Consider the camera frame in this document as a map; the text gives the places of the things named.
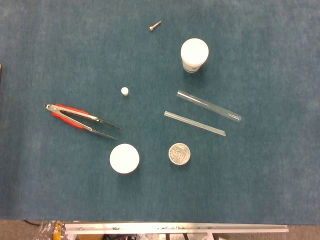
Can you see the small white stopper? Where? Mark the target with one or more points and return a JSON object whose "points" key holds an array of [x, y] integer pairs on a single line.
{"points": [[124, 90]]}

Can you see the clear glass test tube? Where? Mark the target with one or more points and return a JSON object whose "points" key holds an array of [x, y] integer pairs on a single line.
{"points": [[207, 105]]}

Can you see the clear flat plastic strip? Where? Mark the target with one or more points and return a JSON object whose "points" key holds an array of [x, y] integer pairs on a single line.
{"points": [[195, 123]]}

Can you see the round tin of paper clips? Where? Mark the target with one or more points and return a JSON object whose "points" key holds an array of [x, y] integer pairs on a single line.
{"points": [[179, 153]]}

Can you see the white paper cup blue logo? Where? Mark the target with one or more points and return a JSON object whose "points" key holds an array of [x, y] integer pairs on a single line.
{"points": [[124, 158]]}

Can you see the white paper cup trident logo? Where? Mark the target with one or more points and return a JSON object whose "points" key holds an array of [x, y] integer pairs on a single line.
{"points": [[194, 53]]}

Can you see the small metal bolt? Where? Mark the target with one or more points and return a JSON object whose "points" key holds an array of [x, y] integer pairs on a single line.
{"points": [[155, 26]]}

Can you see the teal felt table mat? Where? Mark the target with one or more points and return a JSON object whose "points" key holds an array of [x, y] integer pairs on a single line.
{"points": [[50, 175]]}

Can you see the crumpled clear plastic bag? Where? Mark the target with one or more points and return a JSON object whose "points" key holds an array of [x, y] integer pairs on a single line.
{"points": [[46, 230]]}

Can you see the aluminium frame rail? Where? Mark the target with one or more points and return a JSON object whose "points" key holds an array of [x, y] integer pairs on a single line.
{"points": [[175, 228]]}

